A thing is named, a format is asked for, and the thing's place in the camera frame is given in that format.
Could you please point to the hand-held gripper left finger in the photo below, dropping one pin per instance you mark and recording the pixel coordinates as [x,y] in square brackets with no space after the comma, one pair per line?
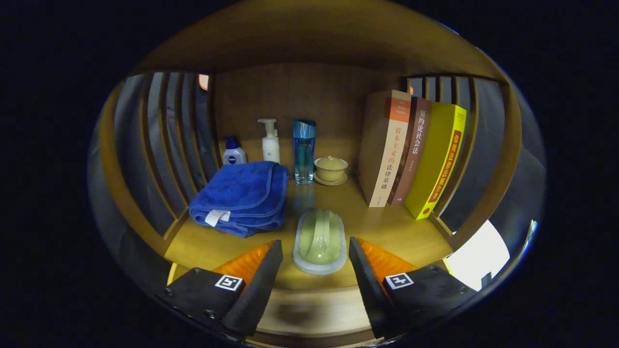
[261,290]

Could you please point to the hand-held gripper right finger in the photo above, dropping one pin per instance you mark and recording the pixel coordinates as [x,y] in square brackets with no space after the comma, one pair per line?
[370,290]

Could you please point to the folded blue towel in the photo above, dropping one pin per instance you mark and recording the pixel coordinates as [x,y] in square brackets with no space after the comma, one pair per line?
[242,193]

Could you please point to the yellow lidded teacup with saucer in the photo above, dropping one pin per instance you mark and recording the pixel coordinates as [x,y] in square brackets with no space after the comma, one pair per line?
[331,170]

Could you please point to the white board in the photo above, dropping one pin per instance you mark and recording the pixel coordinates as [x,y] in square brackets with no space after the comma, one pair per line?
[476,256]

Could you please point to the white pump bottle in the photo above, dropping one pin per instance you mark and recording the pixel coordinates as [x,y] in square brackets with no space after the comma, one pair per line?
[271,147]

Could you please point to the green scrub brush white sponge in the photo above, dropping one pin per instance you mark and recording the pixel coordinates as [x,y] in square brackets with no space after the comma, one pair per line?
[319,241]

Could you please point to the yellow book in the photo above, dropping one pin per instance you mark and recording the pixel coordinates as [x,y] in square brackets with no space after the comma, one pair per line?
[435,164]

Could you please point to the wooden countertop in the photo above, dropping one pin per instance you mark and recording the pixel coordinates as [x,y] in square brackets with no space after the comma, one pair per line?
[367,227]

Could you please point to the wooden cabinet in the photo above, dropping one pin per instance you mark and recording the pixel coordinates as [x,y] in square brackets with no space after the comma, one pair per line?
[290,96]

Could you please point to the small white bottle blue cap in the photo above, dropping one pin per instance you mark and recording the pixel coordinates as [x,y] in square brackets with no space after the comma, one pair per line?
[234,155]

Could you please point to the brown book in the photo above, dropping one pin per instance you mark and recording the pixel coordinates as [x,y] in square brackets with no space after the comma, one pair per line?
[416,154]

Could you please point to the beige book with orange spine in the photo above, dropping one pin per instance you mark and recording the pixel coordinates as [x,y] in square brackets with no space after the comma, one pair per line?
[391,159]

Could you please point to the blue glass bottle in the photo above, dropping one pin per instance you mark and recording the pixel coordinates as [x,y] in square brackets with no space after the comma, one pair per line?
[304,154]

